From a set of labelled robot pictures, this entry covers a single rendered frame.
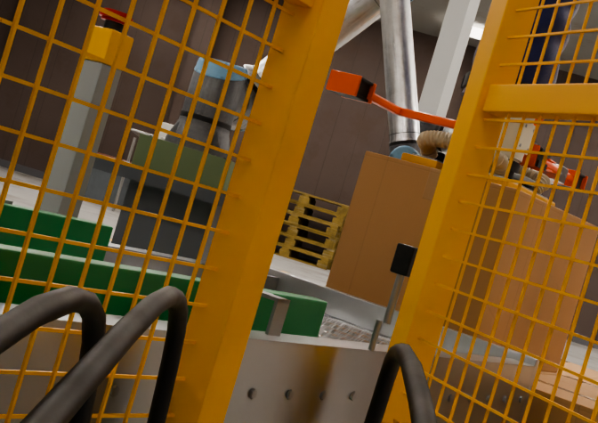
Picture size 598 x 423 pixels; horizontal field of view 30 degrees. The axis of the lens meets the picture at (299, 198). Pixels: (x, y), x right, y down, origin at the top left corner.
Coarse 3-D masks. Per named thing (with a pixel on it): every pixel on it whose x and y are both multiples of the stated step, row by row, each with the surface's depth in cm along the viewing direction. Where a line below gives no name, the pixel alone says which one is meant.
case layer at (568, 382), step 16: (576, 368) 334; (544, 384) 252; (560, 384) 264; (576, 384) 277; (592, 384) 292; (560, 400) 233; (592, 400) 248; (528, 416) 236; (544, 416) 235; (560, 416) 233
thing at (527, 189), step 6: (510, 174) 268; (492, 180) 261; (498, 180) 260; (510, 186) 260; (516, 186) 263; (522, 186) 270; (528, 186) 280; (528, 192) 270; (540, 198) 277; (546, 198) 285; (552, 204) 285
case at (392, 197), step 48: (384, 192) 262; (432, 192) 256; (384, 240) 260; (480, 240) 247; (528, 240) 257; (336, 288) 265; (384, 288) 258; (480, 288) 246; (528, 288) 264; (576, 288) 291; (480, 336) 247
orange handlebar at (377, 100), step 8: (376, 96) 278; (376, 104) 281; (384, 104) 282; (392, 104) 286; (392, 112) 288; (400, 112) 289; (408, 112) 288; (416, 112) 287; (424, 120) 286; (432, 120) 284; (440, 120) 283; (448, 120) 282; (456, 120) 281; (552, 160) 309; (552, 168) 311; (568, 176) 322
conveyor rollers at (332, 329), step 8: (328, 320) 249; (320, 328) 228; (328, 328) 228; (336, 328) 237; (344, 328) 237; (352, 328) 245; (320, 336) 208; (328, 336) 217; (336, 336) 217; (344, 336) 225; (352, 336) 226; (360, 336) 234; (368, 336) 242; (384, 344) 231
